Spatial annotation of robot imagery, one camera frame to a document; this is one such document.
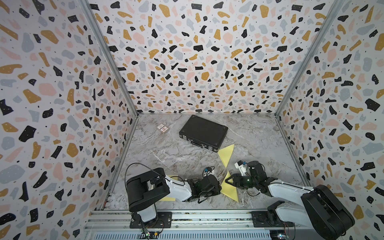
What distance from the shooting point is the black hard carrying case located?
3.28 ft

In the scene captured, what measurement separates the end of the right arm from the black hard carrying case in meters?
0.25

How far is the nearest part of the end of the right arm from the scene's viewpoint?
0.66 metres
